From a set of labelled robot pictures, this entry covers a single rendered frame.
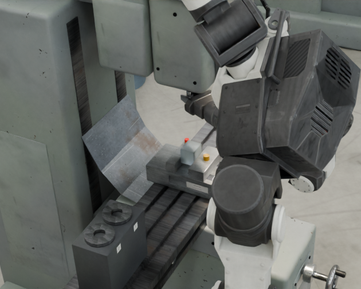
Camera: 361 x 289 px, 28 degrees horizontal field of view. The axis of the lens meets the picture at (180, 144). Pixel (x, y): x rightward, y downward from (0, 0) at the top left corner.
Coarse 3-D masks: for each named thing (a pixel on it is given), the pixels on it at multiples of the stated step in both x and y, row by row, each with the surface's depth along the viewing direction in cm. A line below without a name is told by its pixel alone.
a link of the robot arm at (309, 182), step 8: (328, 168) 212; (304, 176) 215; (312, 176) 213; (320, 176) 212; (328, 176) 215; (296, 184) 219; (304, 184) 217; (312, 184) 216; (320, 184) 215; (304, 192) 220
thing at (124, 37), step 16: (96, 0) 222; (112, 0) 219; (96, 16) 225; (112, 16) 222; (128, 16) 219; (144, 16) 218; (96, 32) 229; (112, 32) 225; (128, 32) 222; (144, 32) 221; (112, 48) 229; (128, 48) 226; (144, 48) 224; (112, 64) 233; (128, 64) 230; (144, 64) 227
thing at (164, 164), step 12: (168, 144) 263; (156, 156) 257; (168, 156) 257; (156, 168) 252; (168, 168) 249; (180, 168) 251; (216, 168) 250; (156, 180) 255; (168, 180) 252; (180, 180) 250; (192, 180) 246; (192, 192) 250; (204, 192) 247
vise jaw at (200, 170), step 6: (204, 150) 252; (210, 150) 252; (216, 150) 252; (210, 156) 250; (216, 156) 249; (198, 162) 247; (204, 162) 247; (210, 162) 247; (216, 162) 250; (192, 168) 244; (198, 168) 244; (204, 168) 244; (210, 168) 247; (192, 174) 245; (198, 174) 243; (204, 174) 243; (198, 180) 245; (204, 180) 244
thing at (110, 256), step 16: (112, 208) 215; (128, 208) 215; (96, 224) 209; (112, 224) 211; (128, 224) 211; (144, 224) 219; (80, 240) 206; (96, 240) 204; (112, 240) 205; (128, 240) 211; (144, 240) 222; (80, 256) 206; (96, 256) 203; (112, 256) 204; (128, 256) 214; (144, 256) 225; (80, 272) 210; (96, 272) 207; (112, 272) 206; (128, 272) 216; (80, 288) 215; (96, 288) 211; (112, 288) 209
